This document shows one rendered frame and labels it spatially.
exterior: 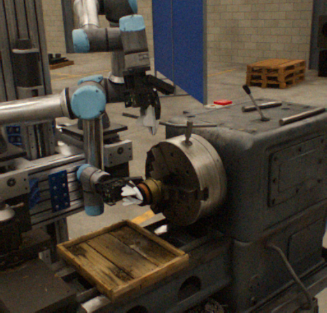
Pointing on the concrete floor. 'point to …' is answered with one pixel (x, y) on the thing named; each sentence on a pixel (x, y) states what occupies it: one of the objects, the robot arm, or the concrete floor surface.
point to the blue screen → (181, 38)
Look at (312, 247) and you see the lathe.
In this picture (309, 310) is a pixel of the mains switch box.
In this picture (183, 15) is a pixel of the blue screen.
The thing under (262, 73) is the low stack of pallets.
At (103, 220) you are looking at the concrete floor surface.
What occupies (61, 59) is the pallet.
